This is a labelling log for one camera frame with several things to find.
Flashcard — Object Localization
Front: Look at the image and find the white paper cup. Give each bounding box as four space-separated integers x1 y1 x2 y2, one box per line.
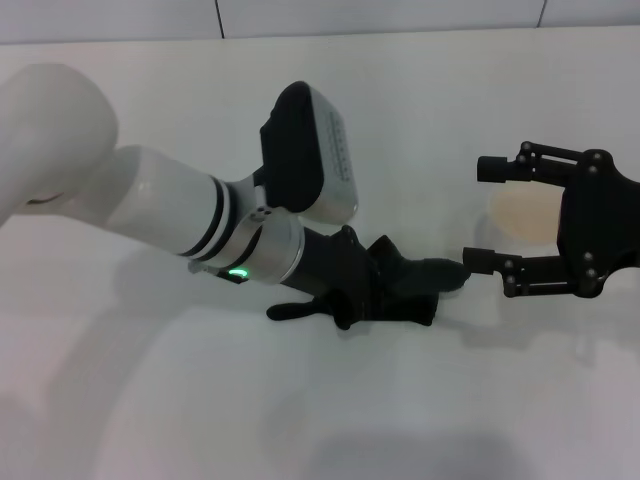
472 179 564 251

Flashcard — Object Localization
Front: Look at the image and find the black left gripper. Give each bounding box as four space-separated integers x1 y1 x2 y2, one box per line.
281 224 382 302

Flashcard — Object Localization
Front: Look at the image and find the dark blue rag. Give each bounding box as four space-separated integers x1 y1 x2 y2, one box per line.
266 233 471 331

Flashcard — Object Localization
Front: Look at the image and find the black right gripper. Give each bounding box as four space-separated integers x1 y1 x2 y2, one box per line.
462 140 640 300

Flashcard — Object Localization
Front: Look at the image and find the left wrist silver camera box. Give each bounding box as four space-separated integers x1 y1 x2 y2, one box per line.
258 80 360 225

